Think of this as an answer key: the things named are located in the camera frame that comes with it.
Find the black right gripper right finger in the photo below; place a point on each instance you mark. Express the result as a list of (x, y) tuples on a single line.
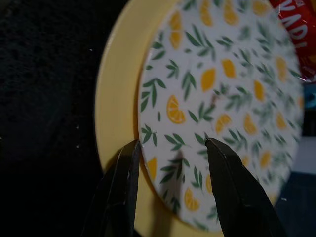
[(237, 202)]

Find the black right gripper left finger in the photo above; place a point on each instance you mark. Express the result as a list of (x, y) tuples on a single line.
[(116, 197)]

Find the yellow lemon print plate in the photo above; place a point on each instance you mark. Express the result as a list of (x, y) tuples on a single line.
[(197, 74)]

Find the red plastic packet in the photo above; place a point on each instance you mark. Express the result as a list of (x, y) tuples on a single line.
[(296, 29)]

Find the blue plastic item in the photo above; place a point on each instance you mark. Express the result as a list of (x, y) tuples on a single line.
[(310, 108)]

